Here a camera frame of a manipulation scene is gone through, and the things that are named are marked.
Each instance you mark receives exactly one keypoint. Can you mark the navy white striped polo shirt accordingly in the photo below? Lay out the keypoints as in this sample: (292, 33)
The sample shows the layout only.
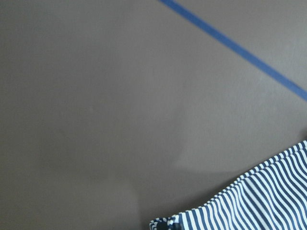
(271, 196)

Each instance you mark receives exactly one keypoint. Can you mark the blue tape strip crosswise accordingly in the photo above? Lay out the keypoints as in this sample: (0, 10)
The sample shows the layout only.
(235, 47)

